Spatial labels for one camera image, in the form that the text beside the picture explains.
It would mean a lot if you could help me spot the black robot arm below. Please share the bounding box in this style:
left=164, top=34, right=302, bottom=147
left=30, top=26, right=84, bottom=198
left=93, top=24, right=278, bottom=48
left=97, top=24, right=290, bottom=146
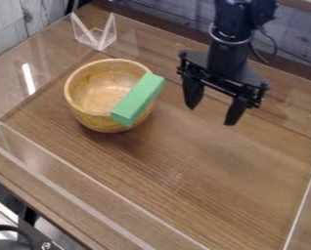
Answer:
left=178, top=0, right=277, bottom=126

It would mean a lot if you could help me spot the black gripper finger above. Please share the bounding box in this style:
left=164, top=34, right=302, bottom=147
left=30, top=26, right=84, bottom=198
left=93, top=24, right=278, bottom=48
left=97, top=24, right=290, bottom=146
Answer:
left=223, top=97, right=248, bottom=126
left=182, top=77, right=203, bottom=109

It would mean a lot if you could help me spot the black cable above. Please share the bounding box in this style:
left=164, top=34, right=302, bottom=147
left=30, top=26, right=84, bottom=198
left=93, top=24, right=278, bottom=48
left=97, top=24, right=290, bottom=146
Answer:
left=0, top=224, right=21, bottom=238

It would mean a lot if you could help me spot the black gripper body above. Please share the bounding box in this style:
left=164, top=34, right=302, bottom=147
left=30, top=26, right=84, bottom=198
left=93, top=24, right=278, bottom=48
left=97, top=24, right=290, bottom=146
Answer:
left=176, top=50, right=270, bottom=108

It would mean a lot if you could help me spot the black table leg bracket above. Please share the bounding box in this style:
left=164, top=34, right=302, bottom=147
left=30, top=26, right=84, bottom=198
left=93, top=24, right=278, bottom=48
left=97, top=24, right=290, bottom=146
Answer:
left=18, top=207, right=71, bottom=250

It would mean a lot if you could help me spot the green rectangular block stick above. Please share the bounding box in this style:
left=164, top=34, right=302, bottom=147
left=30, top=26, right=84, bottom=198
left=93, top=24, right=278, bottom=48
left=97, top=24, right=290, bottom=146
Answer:
left=109, top=73, right=164, bottom=127

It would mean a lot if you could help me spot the wooden bowl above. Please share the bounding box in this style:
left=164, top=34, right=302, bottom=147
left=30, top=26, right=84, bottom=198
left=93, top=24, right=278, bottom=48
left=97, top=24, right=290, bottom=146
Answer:
left=64, top=59, right=154, bottom=133

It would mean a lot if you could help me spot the clear acrylic tray wall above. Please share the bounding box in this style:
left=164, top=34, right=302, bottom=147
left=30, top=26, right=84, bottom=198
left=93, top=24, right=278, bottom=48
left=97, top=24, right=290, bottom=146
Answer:
left=0, top=122, right=207, bottom=250

